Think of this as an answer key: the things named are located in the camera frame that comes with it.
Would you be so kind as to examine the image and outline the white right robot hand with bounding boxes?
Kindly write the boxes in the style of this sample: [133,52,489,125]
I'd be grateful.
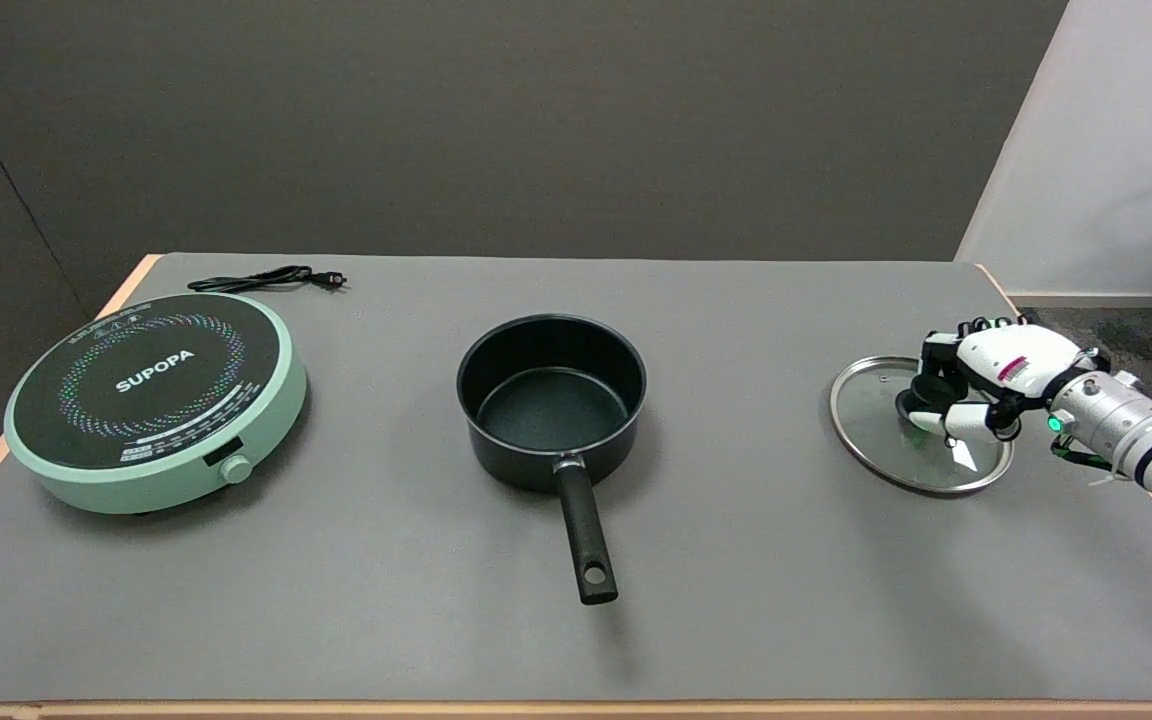
[896,315,1105,447]

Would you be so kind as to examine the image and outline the glass pot lid black knob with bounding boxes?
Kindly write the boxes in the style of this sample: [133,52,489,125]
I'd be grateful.
[829,355,1016,499]

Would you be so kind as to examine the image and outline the mint green induction cooker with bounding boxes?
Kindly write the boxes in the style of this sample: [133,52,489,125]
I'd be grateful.
[3,291,308,516]

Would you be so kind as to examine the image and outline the black saucepan with handle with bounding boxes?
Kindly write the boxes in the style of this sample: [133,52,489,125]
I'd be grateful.
[455,314,649,606]

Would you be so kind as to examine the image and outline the black power cord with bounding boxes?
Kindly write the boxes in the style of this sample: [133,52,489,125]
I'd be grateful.
[187,265,349,295]

